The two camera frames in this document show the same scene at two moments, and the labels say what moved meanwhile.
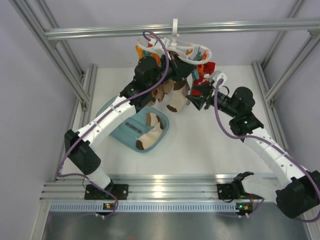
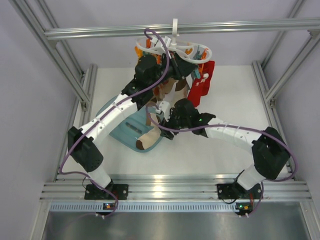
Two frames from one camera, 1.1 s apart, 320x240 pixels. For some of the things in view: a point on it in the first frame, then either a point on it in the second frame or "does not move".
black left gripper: x=181 y=69 does not move
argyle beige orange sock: x=158 y=93 does not move
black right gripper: x=199 y=101 → x=168 y=124
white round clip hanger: x=189 y=53 does not move
